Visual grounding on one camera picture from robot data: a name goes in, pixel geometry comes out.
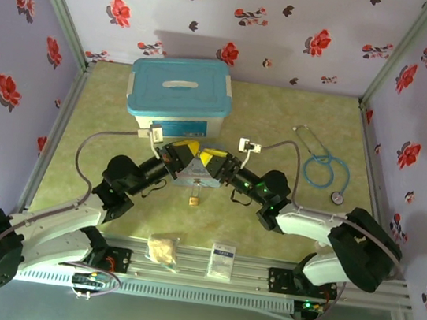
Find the blue cartoon pouch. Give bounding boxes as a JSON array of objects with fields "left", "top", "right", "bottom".
[{"left": 173, "top": 154, "right": 226, "bottom": 192}]

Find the blue lidded plastic storage box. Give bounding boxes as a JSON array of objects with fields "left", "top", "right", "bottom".
[{"left": 120, "top": 47, "right": 239, "bottom": 149}]

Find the blue stethoscope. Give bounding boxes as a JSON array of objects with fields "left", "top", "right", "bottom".
[{"left": 282, "top": 124, "right": 357, "bottom": 207}]

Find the clear bag of cotton balls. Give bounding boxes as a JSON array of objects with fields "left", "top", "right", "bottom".
[{"left": 142, "top": 232, "right": 184, "bottom": 274}]

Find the white gauze packet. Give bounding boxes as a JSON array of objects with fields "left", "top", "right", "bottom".
[{"left": 206, "top": 241, "right": 237, "bottom": 282}]

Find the aluminium frame side rail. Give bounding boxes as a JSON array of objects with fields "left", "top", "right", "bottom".
[
  {"left": 341, "top": 102, "right": 404, "bottom": 233},
  {"left": 17, "top": 58, "right": 96, "bottom": 225}
]

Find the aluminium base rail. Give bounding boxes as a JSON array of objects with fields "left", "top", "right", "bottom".
[{"left": 18, "top": 220, "right": 419, "bottom": 317}]

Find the white slotted cable duct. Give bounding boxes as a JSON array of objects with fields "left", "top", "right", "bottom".
[{"left": 15, "top": 262, "right": 296, "bottom": 320}]

